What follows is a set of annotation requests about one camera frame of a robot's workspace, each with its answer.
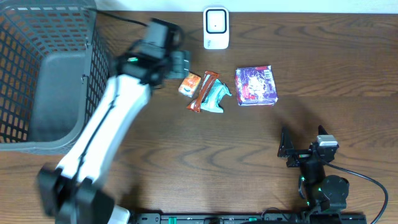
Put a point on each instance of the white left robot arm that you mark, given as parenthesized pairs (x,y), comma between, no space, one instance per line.
(73,191)

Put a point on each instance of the small orange packet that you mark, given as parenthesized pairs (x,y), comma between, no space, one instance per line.
(189,85)

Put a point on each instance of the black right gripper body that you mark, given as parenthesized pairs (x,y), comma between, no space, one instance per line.
(298,156)

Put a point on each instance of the teal snack wrapper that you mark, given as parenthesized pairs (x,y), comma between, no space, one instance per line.
(215,95)

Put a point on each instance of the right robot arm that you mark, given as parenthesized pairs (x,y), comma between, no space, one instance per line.
(324,193)

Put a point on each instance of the purple pink pad package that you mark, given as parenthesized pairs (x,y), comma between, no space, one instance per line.
(255,86)

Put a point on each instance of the red orange snack bar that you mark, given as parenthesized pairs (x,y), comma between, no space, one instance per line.
(209,80)

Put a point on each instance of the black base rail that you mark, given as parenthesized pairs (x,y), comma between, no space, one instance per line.
(277,218)

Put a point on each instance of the white barcode scanner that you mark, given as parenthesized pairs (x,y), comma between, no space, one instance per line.
(215,28)

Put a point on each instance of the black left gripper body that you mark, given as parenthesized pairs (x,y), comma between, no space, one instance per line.
(181,64)

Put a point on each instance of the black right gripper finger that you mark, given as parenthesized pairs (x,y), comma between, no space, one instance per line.
(321,130)
(286,147)

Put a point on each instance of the grey plastic mesh basket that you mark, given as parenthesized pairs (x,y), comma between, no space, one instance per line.
(54,69)

